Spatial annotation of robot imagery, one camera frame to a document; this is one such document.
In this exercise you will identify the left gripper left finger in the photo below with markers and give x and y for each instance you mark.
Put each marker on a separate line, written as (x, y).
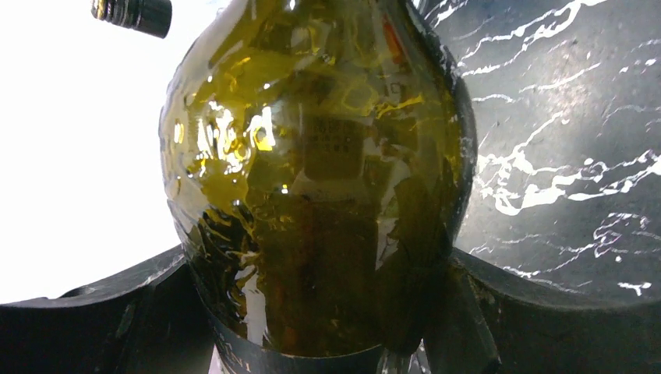
(145, 319)

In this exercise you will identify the dark wine bottle white label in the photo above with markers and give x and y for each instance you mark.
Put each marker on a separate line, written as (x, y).
(317, 158)

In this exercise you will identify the dark wine bottle left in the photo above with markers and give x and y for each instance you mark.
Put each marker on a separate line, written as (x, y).
(151, 17)

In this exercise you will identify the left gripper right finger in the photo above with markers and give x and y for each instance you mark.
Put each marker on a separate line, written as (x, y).
(491, 321)

